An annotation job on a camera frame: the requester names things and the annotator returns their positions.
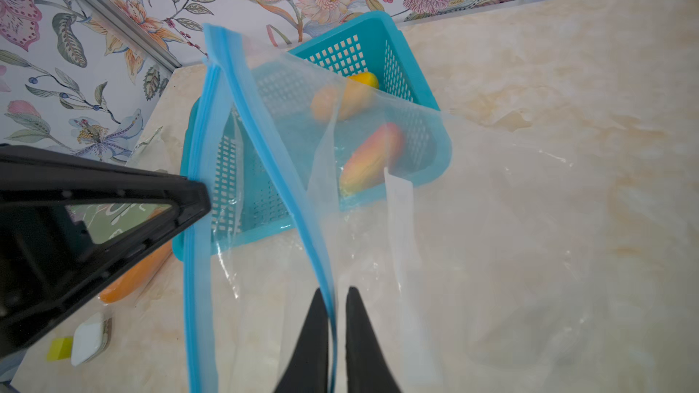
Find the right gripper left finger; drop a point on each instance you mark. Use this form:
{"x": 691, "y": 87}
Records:
{"x": 308, "y": 369}

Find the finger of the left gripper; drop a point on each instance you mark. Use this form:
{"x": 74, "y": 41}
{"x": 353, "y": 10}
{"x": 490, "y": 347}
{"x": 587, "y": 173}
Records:
{"x": 50, "y": 264}

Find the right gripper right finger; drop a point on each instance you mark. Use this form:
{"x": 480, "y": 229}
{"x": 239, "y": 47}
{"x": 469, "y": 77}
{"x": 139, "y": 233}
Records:
{"x": 367, "y": 369}

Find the large orange mango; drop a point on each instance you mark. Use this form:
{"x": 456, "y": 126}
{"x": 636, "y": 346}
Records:
{"x": 136, "y": 278}

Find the clear blue-zipper bag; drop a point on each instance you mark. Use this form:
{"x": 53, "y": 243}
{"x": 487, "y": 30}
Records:
{"x": 485, "y": 280}

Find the red yellow mango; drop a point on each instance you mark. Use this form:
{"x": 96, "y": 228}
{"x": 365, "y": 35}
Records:
{"x": 365, "y": 168}

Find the teal plastic basket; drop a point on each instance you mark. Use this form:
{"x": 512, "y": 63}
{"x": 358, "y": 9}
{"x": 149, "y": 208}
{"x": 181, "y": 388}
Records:
{"x": 245, "y": 204}

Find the white square box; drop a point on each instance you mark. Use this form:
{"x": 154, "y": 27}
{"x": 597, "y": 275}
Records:
{"x": 90, "y": 339}

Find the yellow green cube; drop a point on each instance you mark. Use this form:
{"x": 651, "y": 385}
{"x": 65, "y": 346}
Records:
{"x": 60, "y": 349}

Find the left corner aluminium post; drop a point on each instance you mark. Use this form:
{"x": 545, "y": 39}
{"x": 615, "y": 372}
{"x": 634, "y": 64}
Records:
{"x": 130, "y": 32}

